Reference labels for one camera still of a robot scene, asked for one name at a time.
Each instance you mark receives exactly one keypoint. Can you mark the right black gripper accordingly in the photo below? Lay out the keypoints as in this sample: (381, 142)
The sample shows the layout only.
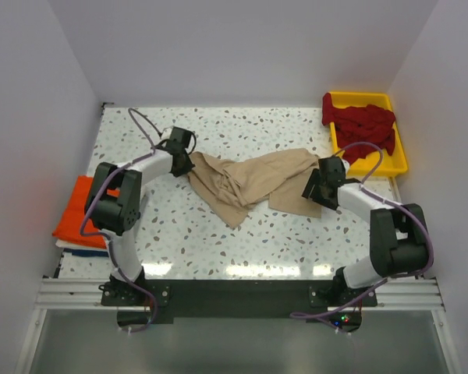
(310, 189)

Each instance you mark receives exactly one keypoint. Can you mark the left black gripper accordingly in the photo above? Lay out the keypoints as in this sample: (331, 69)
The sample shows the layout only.
(187, 167)

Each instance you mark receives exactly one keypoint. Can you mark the beige t shirt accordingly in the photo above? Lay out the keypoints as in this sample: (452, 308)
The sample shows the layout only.
(232, 189)

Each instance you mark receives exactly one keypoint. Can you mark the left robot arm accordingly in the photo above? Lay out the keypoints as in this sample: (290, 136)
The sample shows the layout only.
(112, 208)

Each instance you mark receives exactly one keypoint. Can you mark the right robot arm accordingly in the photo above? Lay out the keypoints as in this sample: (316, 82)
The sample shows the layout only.
(399, 243)

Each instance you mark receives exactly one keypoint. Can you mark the yellow plastic tray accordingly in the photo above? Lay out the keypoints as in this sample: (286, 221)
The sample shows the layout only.
(389, 166)

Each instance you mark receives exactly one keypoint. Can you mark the dark red t shirt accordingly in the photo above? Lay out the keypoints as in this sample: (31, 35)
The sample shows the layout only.
(363, 122)

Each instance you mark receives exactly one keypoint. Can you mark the orange folded t shirt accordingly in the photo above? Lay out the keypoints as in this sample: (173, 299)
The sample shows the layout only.
(68, 228)

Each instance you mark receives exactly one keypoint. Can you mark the blue folded t shirt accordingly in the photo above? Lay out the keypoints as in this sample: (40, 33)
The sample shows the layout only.
(87, 253)

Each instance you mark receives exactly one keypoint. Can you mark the white folded t shirt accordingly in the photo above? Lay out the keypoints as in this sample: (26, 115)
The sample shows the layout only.
(63, 245)

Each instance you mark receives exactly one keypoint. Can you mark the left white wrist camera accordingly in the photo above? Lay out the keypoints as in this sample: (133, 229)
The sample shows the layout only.
(166, 133)

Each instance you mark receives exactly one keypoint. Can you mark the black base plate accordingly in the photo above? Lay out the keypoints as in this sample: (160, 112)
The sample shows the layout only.
(164, 301)

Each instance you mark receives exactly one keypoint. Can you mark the aluminium frame rail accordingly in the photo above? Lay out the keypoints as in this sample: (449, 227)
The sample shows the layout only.
(397, 295)

